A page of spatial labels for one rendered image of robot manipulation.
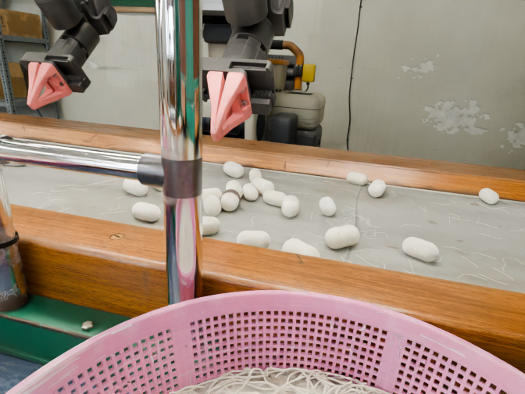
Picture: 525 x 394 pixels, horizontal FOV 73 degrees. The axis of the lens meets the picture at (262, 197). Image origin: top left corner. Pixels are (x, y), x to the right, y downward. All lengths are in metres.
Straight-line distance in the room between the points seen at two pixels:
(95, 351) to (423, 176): 0.51
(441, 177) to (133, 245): 0.46
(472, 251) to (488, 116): 2.20
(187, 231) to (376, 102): 2.30
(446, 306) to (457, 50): 2.31
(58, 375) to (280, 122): 1.06
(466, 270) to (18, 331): 0.38
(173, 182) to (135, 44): 2.75
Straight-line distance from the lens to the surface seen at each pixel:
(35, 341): 0.34
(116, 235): 0.31
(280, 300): 0.23
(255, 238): 0.32
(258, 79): 0.47
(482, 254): 0.41
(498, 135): 2.63
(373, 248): 0.37
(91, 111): 3.22
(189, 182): 0.20
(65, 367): 0.20
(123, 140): 0.71
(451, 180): 0.61
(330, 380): 0.24
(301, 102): 1.32
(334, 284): 0.25
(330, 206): 0.42
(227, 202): 0.40
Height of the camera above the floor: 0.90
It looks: 20 degrees down
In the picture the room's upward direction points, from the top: 4 degrees clockwise
